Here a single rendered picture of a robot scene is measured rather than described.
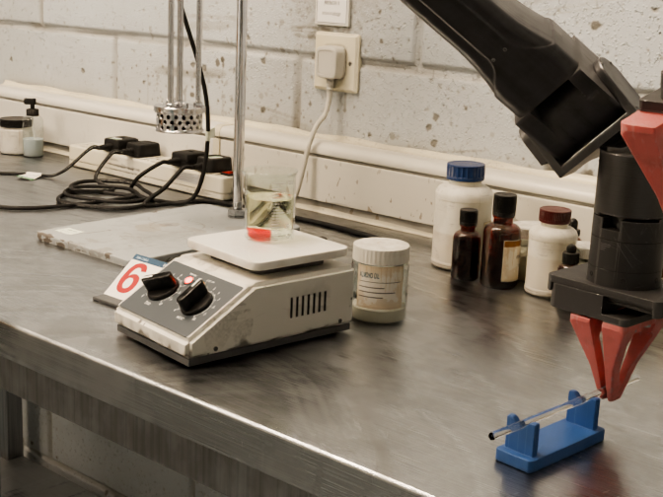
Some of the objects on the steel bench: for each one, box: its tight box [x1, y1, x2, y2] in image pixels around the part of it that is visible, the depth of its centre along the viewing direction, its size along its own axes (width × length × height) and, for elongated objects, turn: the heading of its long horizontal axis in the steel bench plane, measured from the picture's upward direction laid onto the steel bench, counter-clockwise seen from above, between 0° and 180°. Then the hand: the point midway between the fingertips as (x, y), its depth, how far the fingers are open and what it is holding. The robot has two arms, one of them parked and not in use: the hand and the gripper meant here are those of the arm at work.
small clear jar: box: [513, 221, 541, 283], centre depth 134 cm, size 6×6×7 cm
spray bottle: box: [22, 98, 44, 158], centre depth 203 cm, size 4×4×11 cm
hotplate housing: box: [114, 251, 354, 367], centre depth 110 cm, size 22×13×8 cm, turn 121°
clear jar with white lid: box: [351, 238, 410, 325], centre depth 116 cm, size 6×6×8 cm
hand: (611, 389), depth 90 cm, fingers closed, pressing on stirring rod
